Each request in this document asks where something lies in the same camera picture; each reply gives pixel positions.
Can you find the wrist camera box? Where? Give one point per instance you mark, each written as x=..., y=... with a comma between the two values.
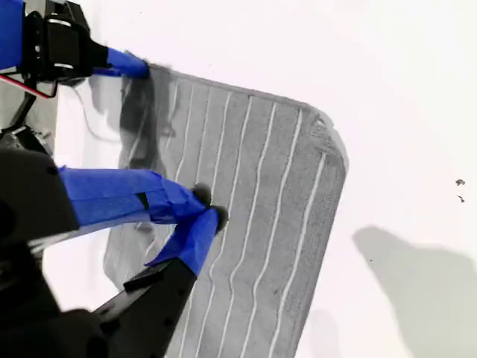
x=18, y=139

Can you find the black camera stalk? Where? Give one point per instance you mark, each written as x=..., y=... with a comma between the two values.
x=24, y=110

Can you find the grey white-striped towel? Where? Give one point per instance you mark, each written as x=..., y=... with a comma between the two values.
x=268, y=209

